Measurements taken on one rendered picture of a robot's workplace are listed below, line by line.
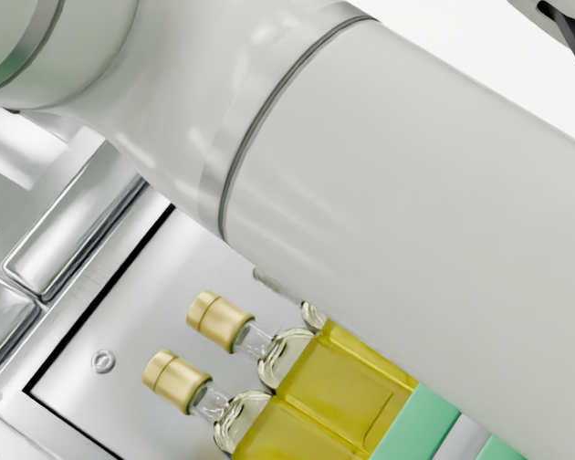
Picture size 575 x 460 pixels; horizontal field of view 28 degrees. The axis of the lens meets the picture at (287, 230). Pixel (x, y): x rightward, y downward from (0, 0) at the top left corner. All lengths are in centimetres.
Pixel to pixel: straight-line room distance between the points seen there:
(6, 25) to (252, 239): 10
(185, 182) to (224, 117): 3
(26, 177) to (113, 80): 78
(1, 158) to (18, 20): 86
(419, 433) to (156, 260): 42
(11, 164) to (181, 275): 24
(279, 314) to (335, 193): 69
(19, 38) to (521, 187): 16
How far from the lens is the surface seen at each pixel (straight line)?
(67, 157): 117
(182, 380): 88
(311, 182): 35
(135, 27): 40
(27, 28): 36
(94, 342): 106
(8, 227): 115
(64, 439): 103
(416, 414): 73
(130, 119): 42
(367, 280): 35
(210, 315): 89
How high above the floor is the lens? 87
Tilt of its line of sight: 17 degrees up
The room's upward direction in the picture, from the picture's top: 59 degrees counter-clockwise
